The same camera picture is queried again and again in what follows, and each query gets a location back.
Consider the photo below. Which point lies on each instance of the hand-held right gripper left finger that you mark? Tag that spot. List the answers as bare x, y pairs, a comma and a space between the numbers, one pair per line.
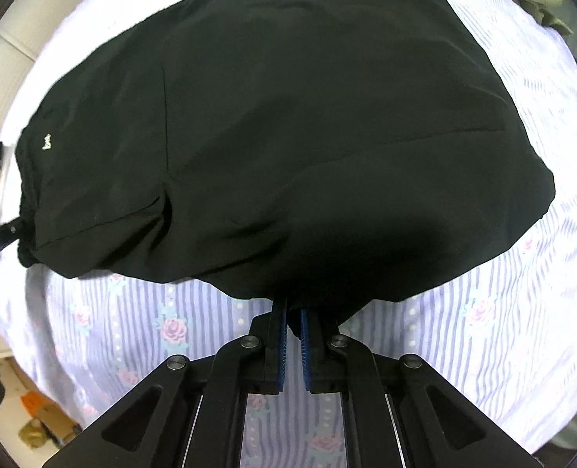
281, 351

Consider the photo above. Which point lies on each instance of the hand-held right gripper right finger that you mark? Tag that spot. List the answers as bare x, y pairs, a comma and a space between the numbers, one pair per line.
306, 351

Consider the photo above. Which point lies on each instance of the black pants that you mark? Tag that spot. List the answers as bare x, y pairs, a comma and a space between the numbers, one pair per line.
288, 146

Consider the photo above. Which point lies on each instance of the orange packet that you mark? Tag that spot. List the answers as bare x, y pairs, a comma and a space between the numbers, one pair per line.
37, 403

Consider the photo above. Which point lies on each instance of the floral striped bed sheet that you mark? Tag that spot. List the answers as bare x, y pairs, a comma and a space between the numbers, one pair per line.
171, 331

